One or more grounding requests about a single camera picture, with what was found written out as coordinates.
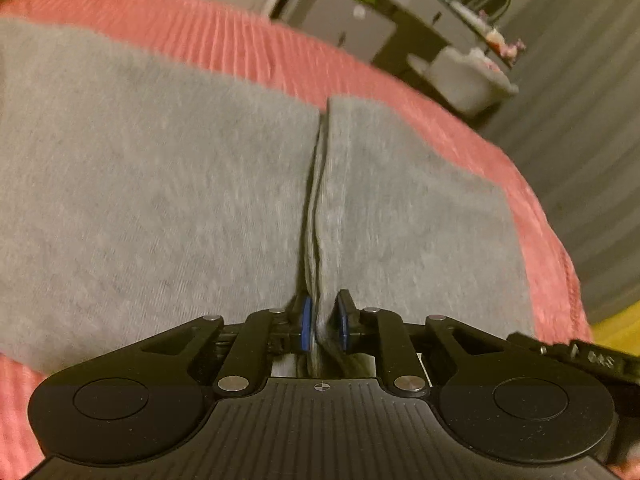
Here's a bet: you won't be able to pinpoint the grey sweatpants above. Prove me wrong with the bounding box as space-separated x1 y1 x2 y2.
1 18 535 374

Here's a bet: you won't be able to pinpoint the white plastic tub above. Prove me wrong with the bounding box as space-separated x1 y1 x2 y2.
407 47 518 118

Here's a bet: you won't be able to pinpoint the pink ribbed bedspread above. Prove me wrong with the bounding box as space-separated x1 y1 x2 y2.
0 0 594 480

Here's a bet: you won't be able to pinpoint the grey mini fridge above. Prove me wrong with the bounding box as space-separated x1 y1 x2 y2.
285 0 397 63

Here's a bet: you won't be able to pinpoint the black desk with shelf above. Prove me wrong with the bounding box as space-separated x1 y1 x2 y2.
359 0 511 78

